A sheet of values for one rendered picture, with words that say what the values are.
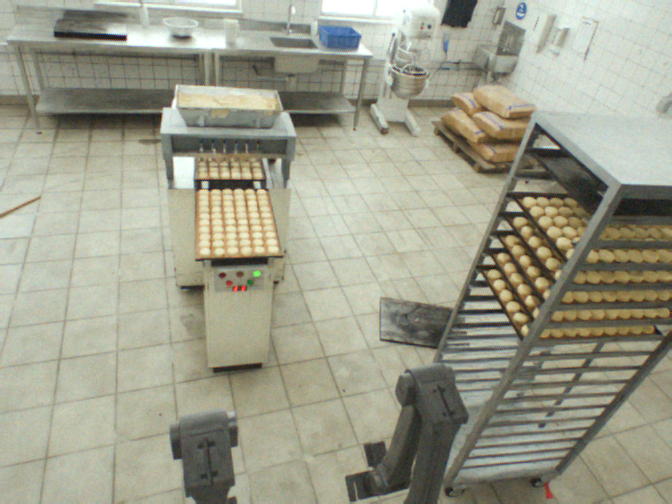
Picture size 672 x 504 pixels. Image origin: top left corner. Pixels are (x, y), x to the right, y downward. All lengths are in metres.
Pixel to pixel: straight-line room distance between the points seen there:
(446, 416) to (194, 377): 2.15
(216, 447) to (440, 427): 0.40
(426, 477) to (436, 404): 0.18
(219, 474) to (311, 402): 2.04
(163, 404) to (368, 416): 1.13
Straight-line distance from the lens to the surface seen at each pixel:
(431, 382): 0.97
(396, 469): 1.21
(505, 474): 2.74
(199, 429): 0.85
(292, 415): 2.79
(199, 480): 0.83
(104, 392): 2.97
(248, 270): 2.30
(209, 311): 2.52
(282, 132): 2.78
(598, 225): 1.53
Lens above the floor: 2.35
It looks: 38 degrees down
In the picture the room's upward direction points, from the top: 10 degrees clockwise
